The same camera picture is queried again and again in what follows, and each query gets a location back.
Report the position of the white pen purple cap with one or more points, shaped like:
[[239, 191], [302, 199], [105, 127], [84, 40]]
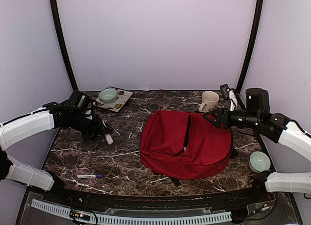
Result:
[[89, 176]]

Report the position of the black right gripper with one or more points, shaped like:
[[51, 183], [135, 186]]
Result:
[[220, 112]]

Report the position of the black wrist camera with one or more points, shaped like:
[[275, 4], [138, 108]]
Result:
[[257, 99], [79, 100]]

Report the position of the floral patterned square plate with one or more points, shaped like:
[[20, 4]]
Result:
[[117, 103]]

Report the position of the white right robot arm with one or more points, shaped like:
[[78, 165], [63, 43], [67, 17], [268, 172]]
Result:
[[276, 127]]

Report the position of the white mug with red pattern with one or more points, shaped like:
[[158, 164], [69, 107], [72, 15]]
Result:
[[209, 101]]

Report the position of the pale green ceramic bowl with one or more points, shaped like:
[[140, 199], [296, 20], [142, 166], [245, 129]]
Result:
[[108, 95]]

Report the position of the white slotted cable duct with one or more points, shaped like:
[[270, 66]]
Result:
[[130, 217]]

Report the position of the pink yellow highlighter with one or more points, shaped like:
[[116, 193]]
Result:
[[108, 136]]

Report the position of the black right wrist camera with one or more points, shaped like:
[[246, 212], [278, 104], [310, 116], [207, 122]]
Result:
[[257, 99]]

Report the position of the black enclosure frame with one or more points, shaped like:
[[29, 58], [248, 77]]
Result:
[[167, 52]]

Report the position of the red backpack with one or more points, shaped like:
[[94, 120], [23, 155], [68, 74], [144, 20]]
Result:
[[184, 146]]

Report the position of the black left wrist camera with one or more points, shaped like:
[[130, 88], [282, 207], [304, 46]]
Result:
[[79, 100]]

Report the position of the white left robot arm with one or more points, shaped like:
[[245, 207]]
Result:
[[24, 141]]

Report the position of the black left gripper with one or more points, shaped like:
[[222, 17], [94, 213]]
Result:
[[99, 129]]

